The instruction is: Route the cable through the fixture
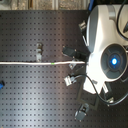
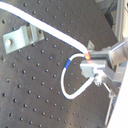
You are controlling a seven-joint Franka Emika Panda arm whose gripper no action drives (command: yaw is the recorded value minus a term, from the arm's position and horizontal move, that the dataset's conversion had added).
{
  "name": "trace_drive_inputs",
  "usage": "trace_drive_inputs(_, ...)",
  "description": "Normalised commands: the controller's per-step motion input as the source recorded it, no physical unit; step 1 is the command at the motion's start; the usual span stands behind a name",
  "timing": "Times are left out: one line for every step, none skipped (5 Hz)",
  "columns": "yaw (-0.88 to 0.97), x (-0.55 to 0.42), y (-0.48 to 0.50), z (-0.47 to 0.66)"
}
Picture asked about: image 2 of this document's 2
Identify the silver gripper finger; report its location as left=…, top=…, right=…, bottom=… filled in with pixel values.
left=80, top=62, right=114, bottom=87
left=87, top=40, right=110, bottom=60

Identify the white cable with blue band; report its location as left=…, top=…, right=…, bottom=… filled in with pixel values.
left=0, top=0, right=98, bottom=100

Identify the aluminium frame post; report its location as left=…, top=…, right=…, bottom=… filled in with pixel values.
left=115, top=0, right=128, bottom=41

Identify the metal cable clip bracket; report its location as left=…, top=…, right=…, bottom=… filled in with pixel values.
left=3, top=25, right=44, bottom=54

